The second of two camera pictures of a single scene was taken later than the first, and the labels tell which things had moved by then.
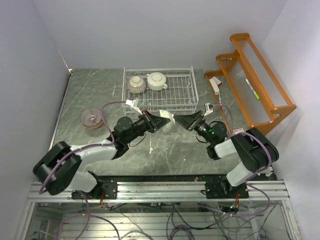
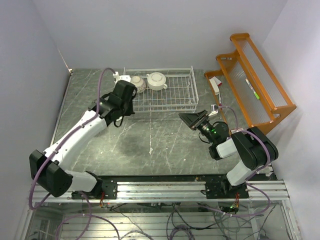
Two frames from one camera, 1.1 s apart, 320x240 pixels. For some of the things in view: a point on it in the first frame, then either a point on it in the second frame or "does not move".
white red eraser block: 215,83 does not move
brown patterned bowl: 137,85 does not move
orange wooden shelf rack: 247,94 does not move
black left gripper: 153,122 → 130,110
